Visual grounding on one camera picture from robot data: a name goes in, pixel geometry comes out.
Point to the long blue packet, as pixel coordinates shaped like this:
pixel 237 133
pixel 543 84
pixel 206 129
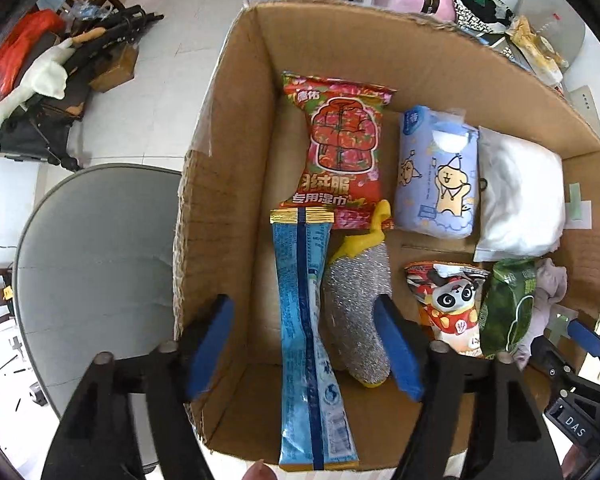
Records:
pixel 305 320

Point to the small brown cardboard box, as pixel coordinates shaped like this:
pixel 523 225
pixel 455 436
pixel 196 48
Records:
pixel 114 69

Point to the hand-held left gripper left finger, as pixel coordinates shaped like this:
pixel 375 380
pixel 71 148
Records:
pixel 207 345

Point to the red plastic bag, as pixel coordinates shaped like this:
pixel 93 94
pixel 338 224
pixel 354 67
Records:
pixel 15 55

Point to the grey round-backed chair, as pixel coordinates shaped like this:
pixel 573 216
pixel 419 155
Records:
pixel 95 270

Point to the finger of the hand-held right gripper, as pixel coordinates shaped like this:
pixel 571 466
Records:
pixel 550 360
pixel 586 336

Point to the black and white patterned bag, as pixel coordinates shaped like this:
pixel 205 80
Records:
pixel 480 5

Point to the panda print snack packet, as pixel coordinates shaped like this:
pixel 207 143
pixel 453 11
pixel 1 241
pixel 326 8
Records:
pixel 447 305

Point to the pale purple soft cloth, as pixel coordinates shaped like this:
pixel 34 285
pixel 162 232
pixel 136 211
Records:
pixel 550 285

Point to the black folded stroller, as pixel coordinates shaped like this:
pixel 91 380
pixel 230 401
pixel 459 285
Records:
pixel 55 115

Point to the grey padded chair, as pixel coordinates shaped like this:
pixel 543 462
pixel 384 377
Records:
pixel 560 15

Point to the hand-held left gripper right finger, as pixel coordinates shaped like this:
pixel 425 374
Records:
pixel 397 350

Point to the red wet wipes packet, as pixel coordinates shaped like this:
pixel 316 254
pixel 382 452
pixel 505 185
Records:
pixel 342 145

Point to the large cardboard box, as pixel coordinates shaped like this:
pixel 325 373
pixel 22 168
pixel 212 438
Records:
pixel 240 110

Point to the yellow plastic bag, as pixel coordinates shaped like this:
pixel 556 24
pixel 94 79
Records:
pixel 537 47

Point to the white cotton pad bag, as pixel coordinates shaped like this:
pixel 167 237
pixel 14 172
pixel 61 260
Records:
pixel 522 200

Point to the green packet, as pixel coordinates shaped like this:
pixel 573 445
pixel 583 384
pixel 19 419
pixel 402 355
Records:
pixel 510 305

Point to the blue cartoon tissue pack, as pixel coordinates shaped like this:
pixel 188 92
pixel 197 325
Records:
pixel 437 180

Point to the white goose plush toy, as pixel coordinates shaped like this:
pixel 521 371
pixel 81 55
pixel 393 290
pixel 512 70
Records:
pixel 40 77

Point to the silver and yellow scrubbing mitt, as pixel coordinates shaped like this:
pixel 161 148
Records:
pixel 352 305

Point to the person's left hand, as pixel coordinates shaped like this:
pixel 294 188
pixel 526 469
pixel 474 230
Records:
pixel 259 472

